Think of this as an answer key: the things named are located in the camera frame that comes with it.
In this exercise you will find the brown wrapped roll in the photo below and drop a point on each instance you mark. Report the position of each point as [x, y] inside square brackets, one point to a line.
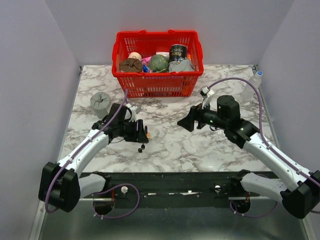
[131, 65]

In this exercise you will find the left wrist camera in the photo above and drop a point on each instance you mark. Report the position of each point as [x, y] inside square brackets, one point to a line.
[133, 110]

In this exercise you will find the black head key bunch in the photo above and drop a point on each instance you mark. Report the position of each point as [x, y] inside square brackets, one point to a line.
[142, 148]

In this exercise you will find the black can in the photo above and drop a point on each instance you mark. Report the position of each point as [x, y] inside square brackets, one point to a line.
[177, 53]

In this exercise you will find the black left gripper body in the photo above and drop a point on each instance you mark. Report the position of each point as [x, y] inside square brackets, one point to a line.
[130, 132]

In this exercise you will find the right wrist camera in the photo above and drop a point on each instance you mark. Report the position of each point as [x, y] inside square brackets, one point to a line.
[207, 95]

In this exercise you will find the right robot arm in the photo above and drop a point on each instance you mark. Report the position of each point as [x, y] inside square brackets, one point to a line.
[296, 187]

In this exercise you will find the red plastic basket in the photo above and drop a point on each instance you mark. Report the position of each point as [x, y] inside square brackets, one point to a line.
[147, 43]

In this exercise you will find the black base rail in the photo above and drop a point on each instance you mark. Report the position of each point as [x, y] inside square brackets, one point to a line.
[168, 190]

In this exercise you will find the green round ball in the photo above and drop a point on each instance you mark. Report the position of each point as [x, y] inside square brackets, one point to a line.
[158, 63]

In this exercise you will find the beige egg shaped object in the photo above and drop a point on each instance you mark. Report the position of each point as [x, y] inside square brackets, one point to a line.
[135, 55]

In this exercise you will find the grey wrapped roll in basket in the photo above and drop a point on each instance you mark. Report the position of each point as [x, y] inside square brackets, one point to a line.
[183, 66]

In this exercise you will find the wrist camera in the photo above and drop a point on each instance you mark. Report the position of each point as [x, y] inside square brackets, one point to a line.
[133, 110]
[207, 95]

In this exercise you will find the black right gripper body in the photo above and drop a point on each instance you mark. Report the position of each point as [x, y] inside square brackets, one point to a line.
[202, 113]

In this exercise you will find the grey wrapped roll on table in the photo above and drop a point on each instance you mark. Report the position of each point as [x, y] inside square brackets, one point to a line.
[100, 103]

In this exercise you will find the pink packet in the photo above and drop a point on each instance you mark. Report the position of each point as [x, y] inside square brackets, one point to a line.
[145, 64]

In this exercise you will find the orange black padlock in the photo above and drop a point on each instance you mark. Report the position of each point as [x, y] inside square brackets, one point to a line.
[147, 133]

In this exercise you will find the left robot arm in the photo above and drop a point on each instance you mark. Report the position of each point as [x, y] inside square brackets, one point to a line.
[61, 184]

